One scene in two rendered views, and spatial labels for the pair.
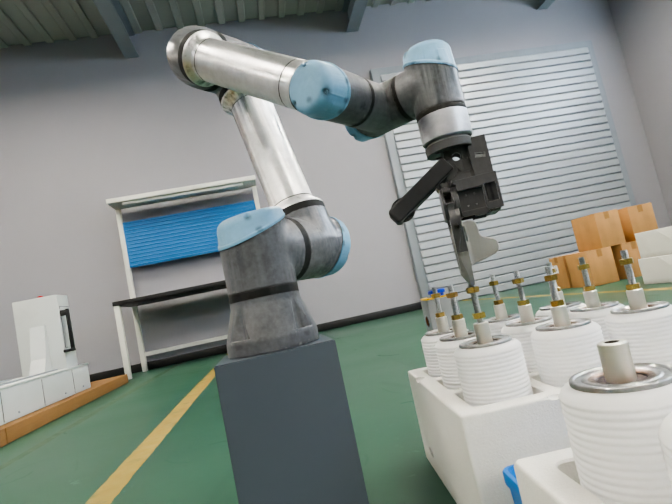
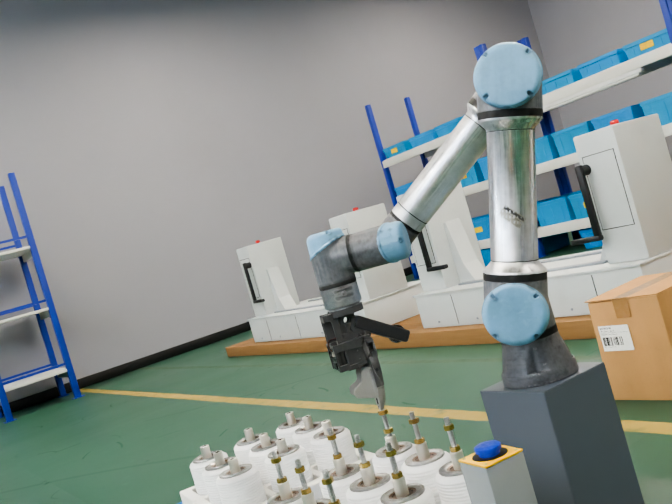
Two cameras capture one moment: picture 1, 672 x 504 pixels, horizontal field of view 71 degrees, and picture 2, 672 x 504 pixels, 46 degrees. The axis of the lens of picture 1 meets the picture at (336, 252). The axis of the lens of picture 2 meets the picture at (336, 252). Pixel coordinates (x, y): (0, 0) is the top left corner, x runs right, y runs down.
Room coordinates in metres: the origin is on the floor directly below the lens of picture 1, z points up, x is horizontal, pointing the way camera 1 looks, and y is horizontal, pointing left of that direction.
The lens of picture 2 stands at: (2.13, -0.78, 0.69)
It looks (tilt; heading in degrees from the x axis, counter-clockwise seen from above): 1 degrees down; 157
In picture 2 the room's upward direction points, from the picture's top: 16 degrees counter-clockwise
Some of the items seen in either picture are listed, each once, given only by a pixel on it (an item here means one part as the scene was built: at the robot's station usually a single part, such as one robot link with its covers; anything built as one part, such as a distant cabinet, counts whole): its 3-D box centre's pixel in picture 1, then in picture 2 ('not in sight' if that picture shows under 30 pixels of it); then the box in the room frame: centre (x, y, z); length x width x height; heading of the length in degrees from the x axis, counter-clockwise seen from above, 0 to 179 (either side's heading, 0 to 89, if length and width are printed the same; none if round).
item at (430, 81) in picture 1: (431, 83); (332, 258); (0.70, -0.20, 0.65); 0.09 x 0.08 x 0.11; 52
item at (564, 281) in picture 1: (573, 269); not in sight; (4.48, -2.14, 0.15); 0.30 x 0.24 x 0.30; 98
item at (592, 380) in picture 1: (621, 378); (329, 433); (0.39, -0.20, 0.25); 0.08 x 0.08 x 0.01
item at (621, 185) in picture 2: not in sight; (537, 228); (-0.97, 1.54, 0.45); 1.45 x 0.57 x 0.74; 9
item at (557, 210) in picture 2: not in sight; (570, 206); (-3.46, 3.79, 0.36); 0.50 x 0.38 x 0.21; 100
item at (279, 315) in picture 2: not in sight; (323, 275); (-2.99, 1.20, 0.45); 1.61 x 0.57 x 0.74; 9
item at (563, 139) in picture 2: not in sight; (591, 135); (-3.03, 3.84, 0.89); 0.50 x 0.38 x 0.21; 100
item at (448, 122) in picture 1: (445, 132); (341, 297); (0.70, -0.20, 0.57); 0.08 x 0.08 x 0.05
